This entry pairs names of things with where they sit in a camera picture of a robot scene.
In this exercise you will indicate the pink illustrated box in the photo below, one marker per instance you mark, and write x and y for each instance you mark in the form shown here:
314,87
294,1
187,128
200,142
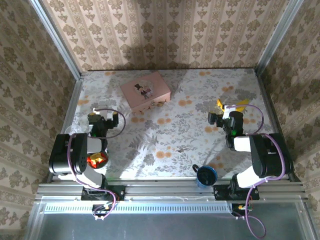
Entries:
145,90

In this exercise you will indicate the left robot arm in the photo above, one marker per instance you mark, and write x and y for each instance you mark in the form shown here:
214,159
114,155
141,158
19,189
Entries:
60,155

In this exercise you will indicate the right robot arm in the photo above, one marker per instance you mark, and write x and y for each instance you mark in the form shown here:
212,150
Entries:
270,155

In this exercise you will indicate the yellow banana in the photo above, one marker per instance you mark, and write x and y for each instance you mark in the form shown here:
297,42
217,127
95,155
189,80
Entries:
243,102

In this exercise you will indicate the clear plastic cup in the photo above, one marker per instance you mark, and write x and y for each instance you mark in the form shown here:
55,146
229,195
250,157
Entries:
72,130

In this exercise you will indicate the red gold faceted ball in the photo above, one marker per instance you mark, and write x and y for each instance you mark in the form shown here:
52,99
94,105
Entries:
96,160

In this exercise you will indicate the blue mug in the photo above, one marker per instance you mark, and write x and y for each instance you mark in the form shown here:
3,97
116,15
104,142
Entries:
206,176

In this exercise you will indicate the black connector block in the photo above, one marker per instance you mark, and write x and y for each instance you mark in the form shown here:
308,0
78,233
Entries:
98,212
237,208

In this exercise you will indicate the grey metal panel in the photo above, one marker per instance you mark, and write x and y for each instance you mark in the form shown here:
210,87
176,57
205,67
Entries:
162,227

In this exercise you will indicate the aluminium table side rail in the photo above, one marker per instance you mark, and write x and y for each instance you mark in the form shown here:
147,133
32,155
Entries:
71,107
271,107

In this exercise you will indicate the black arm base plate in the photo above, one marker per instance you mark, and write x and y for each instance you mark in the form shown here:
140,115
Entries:
221,193
117,192

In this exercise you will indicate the aluminium frame post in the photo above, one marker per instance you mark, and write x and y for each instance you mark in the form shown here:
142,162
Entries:
277,37
57,42

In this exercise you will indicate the long aluminium mounting rail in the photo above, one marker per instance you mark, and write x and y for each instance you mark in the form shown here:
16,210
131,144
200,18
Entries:
162,191

